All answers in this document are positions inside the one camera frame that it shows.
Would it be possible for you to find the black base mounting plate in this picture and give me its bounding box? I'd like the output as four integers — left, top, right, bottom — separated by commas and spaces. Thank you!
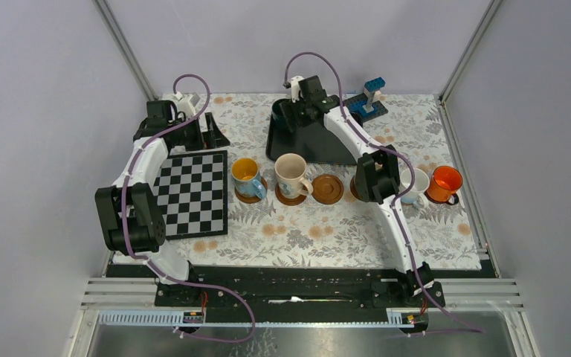
106, 260, 497, 324

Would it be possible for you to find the white lego brick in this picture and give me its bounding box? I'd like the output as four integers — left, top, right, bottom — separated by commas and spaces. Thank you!
363, 89, 381, 116

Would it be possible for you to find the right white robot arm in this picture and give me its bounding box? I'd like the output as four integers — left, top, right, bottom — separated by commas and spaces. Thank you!
266, 76, 434, 306

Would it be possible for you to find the floral table cloth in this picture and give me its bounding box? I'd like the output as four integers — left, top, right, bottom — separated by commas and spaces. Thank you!
170, 94, 480, 270

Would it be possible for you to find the white mug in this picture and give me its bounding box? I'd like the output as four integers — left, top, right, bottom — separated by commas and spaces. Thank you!
400, 168, 430, 208

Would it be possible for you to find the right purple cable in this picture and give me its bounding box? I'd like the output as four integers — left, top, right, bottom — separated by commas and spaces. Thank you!
283, 51, 486, 335

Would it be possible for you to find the purple cable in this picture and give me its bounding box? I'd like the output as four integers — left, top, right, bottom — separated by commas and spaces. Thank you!
119, 74, 258, 345
283, 51, 486, 335

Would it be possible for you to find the brown wooden coaster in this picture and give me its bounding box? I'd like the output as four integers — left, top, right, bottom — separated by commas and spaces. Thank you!
275, 184, 307, 206
234, 176, 268, 204
312, 174, 344, 205
349, 177, 361, 201

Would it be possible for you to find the white slotted cable duct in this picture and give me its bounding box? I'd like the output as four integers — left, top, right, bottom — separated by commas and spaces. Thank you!
98, 310, 416, 329

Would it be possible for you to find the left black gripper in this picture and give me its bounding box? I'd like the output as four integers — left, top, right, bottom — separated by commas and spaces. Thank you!
169, 112, 229, 151

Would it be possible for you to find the dark green mug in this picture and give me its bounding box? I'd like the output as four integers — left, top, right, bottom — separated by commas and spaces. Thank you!
271, 98, 291, 132

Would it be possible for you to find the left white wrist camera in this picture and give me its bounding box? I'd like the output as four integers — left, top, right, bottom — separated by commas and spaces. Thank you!
171, 92, 200, 119

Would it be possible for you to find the orange mug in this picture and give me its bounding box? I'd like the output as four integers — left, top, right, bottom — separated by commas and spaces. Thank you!
425, 166, 463, 205

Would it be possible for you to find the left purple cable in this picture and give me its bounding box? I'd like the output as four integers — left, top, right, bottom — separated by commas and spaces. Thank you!
119, 74, 258, 345

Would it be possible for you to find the aluminium frame rail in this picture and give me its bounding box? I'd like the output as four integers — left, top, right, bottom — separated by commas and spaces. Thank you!
81, 277, 524, 312

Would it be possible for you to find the blue lego brick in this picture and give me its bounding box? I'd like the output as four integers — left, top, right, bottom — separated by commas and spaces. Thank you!
364, 77, 386, 93

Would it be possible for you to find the black serving tray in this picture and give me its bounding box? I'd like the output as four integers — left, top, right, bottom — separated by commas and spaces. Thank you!
265, 111, 356, 165

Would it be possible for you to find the tall cream floral mug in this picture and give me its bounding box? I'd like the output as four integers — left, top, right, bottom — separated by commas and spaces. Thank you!
274, 153, 314, 199

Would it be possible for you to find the black white chessboard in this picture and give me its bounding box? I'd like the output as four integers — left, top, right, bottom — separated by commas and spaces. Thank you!
153, 150, 228, 240

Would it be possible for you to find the blue mug yellow inside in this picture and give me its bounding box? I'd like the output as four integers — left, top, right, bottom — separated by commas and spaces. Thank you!
231, 158, 261, 188

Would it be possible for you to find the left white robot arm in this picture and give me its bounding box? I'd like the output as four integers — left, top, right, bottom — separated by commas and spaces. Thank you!
94, 100, 229, 306

